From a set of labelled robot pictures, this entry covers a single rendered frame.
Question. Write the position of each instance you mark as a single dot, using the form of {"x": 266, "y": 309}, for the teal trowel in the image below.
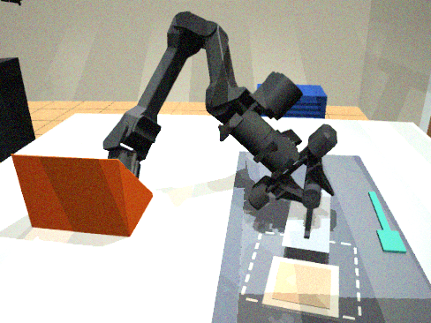
{"x": 390, "y": 240}

